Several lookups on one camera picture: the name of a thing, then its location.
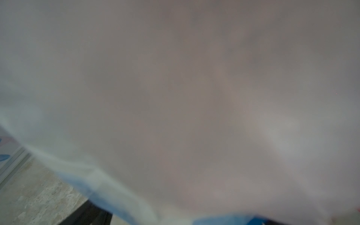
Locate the aluminium corner post left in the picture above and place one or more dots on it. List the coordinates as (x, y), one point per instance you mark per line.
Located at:
(13, 164)

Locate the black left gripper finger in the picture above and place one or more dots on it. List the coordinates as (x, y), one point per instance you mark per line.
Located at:
(88, 214)

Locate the pink trash bag liner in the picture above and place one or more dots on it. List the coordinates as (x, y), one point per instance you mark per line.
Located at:
(180, 111)

